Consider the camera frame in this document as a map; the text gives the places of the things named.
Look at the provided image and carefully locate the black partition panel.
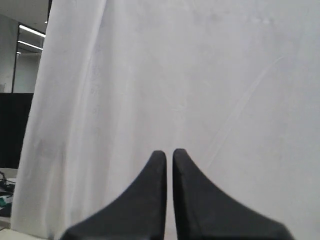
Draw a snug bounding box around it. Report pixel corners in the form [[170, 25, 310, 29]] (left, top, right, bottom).
[[0, 93, 33, 169]]

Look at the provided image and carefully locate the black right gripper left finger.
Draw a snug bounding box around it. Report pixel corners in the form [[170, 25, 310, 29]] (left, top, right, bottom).
[[61, 150, 167, 240]]

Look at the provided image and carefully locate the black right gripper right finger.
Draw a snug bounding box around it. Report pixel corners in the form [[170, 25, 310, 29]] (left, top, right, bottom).
[[172, 148, 294, 240]]

